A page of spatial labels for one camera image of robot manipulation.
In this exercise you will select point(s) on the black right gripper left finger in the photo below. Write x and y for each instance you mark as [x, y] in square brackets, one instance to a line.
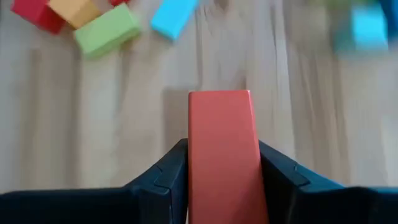
[140, 205]

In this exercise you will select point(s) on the blue rectangular block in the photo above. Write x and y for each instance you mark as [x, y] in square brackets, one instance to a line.
[392, 18]

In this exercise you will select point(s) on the small teal cube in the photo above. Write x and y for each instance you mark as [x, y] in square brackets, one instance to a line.
[368, 28]

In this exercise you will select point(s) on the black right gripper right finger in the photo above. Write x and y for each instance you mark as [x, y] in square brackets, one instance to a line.
[311, 205]

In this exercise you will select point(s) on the green rectangular block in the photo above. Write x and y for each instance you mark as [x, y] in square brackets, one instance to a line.
[105, 29]

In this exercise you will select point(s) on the orange-red rectangular block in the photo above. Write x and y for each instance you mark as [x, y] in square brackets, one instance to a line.
[224, 155]

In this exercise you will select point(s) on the small yellow cube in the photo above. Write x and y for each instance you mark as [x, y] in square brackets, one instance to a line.
[74, 11]

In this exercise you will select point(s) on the teal rectangular block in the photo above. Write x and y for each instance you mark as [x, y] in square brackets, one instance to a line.
[172, 17]

